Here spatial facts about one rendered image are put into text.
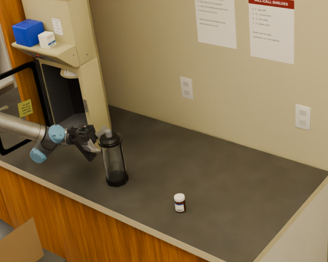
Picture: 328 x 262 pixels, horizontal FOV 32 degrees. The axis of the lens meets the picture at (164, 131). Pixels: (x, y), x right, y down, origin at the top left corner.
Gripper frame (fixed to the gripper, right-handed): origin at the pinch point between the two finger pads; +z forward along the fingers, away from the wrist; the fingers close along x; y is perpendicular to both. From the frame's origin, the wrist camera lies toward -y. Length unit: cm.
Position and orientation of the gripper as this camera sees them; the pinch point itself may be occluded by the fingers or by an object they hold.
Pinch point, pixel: (110, 143)
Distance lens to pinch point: 255.1
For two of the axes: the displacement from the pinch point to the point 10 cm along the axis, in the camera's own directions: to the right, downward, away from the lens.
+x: 4.0, -5.0, 7.7
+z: 9.0, 0.5, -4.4
